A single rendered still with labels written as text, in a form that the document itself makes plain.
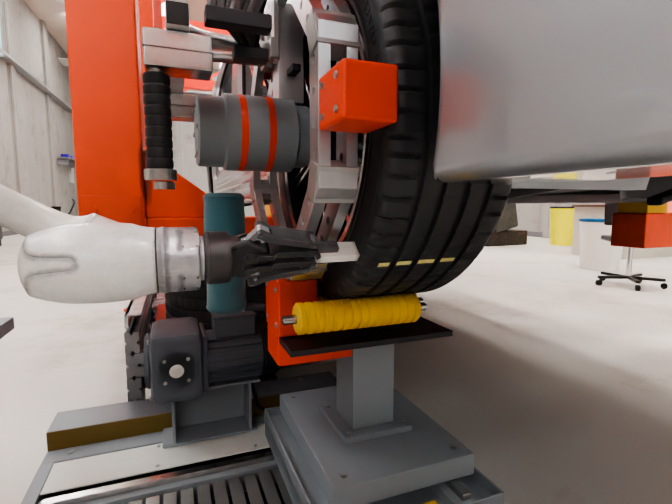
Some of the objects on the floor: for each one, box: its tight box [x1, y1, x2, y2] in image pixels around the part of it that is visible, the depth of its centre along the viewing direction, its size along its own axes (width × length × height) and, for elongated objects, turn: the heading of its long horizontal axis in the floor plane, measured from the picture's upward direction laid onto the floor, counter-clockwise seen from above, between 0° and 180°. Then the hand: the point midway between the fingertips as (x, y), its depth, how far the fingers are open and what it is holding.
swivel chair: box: [595, 203, 668, 291], centre depth 376 cm, size 54×54×85 cm
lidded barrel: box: [579, 218, 623, 271], centre depth 477 cm, size 47×47×57 cm
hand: (336, 251), depth 67 cm, fingers closed, pressing on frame
